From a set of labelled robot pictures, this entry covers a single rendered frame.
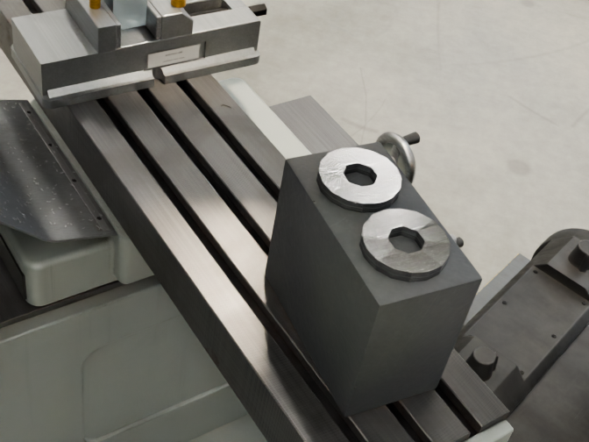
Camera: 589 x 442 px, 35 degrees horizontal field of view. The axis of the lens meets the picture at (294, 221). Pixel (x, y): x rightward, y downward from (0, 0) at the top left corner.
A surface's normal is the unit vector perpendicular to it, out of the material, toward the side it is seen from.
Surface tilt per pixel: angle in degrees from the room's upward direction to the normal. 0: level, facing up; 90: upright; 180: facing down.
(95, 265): 90
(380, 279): 0
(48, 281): 90
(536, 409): 0
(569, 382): 0
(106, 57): 90
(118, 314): 90
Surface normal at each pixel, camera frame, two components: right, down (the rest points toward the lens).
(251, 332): 0.15, -0.71
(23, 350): 0.54, 0.64
